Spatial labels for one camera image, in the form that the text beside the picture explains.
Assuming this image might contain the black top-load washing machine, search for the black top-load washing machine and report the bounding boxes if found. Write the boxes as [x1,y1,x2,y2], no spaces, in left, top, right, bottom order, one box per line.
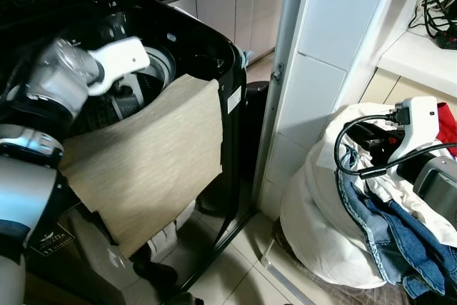
[0,0,252,305]

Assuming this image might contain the beige cloth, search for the beige cloth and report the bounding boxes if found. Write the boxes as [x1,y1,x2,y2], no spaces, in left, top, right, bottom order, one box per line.
[60,73,224,260]

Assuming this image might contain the white laundry bag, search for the white laundry bag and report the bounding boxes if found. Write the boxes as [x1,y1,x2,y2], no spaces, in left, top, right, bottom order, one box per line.
[279,102,457,291]

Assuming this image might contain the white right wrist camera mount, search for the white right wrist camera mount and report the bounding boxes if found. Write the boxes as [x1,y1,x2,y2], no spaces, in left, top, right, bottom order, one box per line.
[388,96,441,164]

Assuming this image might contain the black power strip with cables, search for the black power strip with cables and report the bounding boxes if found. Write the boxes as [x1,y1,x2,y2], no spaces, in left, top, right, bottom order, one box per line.
[408,0,457,50]

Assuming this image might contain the red garment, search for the red garment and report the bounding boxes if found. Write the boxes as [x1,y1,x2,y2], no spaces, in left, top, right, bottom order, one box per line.
[434,102,457,157]

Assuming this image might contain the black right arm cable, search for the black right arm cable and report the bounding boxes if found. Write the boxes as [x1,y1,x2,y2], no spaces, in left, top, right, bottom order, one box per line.
[333,113,457,179]

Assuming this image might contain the white shelf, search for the white shelf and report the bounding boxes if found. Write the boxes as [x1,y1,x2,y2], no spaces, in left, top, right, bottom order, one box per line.
[375,28,457,97]

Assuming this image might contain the white door frame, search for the white door frame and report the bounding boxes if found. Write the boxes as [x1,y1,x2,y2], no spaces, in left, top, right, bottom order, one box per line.
[252,0,433,221]

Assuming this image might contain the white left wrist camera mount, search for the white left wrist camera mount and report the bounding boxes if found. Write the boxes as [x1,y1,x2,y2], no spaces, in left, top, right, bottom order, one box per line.
[87,36,151,98]

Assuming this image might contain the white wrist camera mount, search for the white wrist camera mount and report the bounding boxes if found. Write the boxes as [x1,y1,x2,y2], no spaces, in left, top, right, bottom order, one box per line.
[87,36,151,98]
[388,96,441,164]

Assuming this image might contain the blue denim jeans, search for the blue denim jeans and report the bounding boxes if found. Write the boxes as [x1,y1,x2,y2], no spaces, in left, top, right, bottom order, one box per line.
[334,149,457,300]

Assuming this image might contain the white kitchen cabinet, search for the white kitchen cabinet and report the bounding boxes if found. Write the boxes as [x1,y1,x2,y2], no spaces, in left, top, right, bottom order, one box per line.
[166,0,291,63]

